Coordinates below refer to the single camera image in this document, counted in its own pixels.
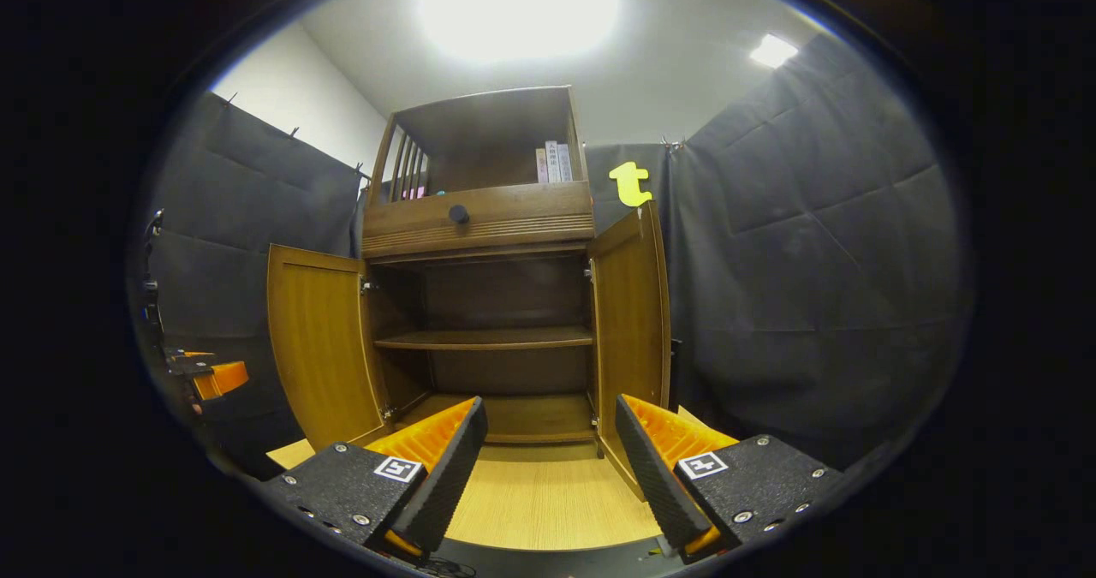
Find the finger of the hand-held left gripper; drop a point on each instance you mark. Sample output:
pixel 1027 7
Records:
pixel 221 378

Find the black backdrop cloth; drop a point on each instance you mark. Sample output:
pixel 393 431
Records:
pixel 813 261

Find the small ceiling light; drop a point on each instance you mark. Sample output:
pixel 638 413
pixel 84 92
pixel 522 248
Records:
pixel 773 50

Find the white book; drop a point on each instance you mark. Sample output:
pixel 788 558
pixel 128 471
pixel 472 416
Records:
pixel 564 164
pixel 552 163

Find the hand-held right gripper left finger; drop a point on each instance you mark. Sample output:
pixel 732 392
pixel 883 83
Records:
pixel 449 479

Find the black round drawer knob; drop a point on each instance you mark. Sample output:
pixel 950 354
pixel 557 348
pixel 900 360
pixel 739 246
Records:
pixel 459 214

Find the large rectangular ceiling light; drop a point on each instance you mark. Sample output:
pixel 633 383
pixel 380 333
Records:
pixel 518 8

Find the pink book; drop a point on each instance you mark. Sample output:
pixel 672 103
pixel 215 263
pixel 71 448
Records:
pixel 541 167

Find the wooden cabinet door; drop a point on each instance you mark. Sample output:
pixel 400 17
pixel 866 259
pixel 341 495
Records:
pixel 629 321
pixel 321 347

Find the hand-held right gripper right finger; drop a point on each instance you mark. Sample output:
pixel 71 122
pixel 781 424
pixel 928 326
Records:
pixel 655 484

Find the wooden double-door shoe cabinet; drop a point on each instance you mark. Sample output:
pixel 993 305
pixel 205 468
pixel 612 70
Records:
pixel 514 210

